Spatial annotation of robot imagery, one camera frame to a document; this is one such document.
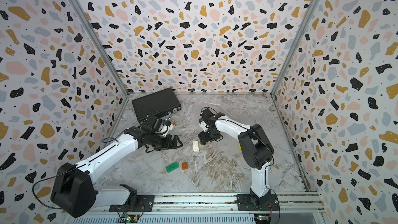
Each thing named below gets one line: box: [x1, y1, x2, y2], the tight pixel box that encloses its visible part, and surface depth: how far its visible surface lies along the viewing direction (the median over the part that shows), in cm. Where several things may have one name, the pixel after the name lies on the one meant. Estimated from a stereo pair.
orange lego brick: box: [181, 161, 189, 171], surface depth 86 cm
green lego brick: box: [165, 161, 180, 174], surface depth 87 cm
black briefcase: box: [131, 87, 182, 123], surface depth 112 cm
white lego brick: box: [192, 140, 200, 152], surface depth 94 cm
